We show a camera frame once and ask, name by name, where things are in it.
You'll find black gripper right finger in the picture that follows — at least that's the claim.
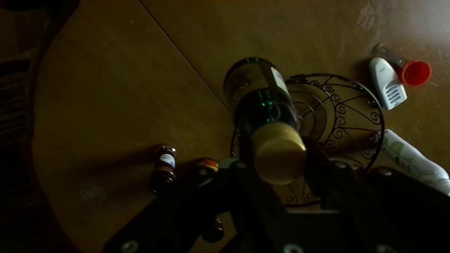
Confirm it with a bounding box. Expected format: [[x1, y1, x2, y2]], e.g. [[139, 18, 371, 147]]
[[303, 139, 450, 253]]

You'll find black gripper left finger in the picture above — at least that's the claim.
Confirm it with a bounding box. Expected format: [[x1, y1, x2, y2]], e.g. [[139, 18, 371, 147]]
[[102, 160, 246, 253]]

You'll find green bottle with yellow cap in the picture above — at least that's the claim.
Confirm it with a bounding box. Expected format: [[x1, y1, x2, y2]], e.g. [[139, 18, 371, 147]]
[[223, 56, 306, 185]]

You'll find white tube bottle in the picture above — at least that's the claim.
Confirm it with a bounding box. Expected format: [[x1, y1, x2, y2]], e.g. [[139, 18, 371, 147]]
[[381, 129, 450, 195]]

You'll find dark jar white label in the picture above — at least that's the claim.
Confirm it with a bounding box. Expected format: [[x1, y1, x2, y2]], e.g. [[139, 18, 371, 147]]
[[149, 145, 177, 194]]

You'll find white plastic device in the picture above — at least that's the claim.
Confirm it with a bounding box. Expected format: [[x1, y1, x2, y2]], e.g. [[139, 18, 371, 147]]
[[368, 57, 407, 111]]

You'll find red plastic cup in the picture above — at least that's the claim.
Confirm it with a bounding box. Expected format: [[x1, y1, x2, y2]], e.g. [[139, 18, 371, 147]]
[[400, 60, 431, 86]]

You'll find black wire basket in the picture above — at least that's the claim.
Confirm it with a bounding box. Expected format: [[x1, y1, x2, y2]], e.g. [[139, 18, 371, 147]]
[[284, 73, 384, 187]]

